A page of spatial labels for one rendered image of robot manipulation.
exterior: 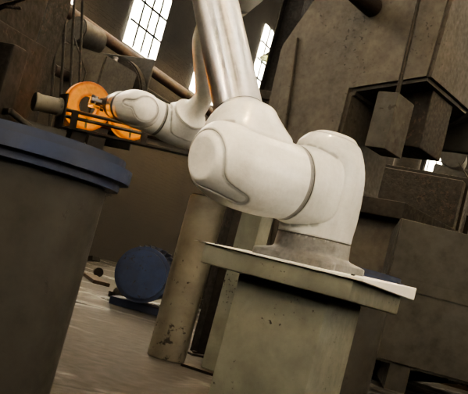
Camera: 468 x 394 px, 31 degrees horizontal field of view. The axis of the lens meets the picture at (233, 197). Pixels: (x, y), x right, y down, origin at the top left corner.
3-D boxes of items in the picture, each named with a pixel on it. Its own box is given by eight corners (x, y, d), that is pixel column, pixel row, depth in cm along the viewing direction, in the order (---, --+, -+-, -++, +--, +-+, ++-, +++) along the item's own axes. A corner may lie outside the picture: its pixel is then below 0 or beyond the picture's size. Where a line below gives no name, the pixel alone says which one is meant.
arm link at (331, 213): (369, 249, 170) (391, 145, 171) (304, 234, 159) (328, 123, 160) (316, 238, 183) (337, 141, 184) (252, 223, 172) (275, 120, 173)
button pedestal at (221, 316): (176, 365, 248) (230, 166, 253) (208, 366, 269) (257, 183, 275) (224, 381, 241) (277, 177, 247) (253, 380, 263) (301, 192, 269)
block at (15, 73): (-36, 114, 249) (-13, 38, 251) (-19, 121, 256) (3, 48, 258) (-8, 119, 244) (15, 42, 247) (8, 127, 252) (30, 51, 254)
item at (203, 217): (140, 352, 255) (184, 190, 260) (158, 353, 266) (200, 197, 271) (173, 363, 250) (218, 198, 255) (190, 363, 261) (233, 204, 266)
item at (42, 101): (29, 110, 261) (32, 91, 261) (56, 116, 266) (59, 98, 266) (34, 110, 256) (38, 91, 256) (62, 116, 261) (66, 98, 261)
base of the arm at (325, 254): (373, 278, 178) (378, 252, 178) (329, 270, 159) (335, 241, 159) (298, 261, 187) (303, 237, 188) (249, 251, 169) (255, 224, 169)
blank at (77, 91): (66, 77, 265) (70, 76, 262) (111, 88, 273) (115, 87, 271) (58, 124, 265) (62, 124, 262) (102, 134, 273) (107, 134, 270)
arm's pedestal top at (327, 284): (397, 315, 177) (401, 296, 178) (348, 301, 149) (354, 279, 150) (266, 280, 193) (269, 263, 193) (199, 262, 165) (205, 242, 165)
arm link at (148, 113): (103, 117, 237) (143, 134, 244) (124, 120, 224) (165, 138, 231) (117, 82, 238) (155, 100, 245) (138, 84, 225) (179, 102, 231)
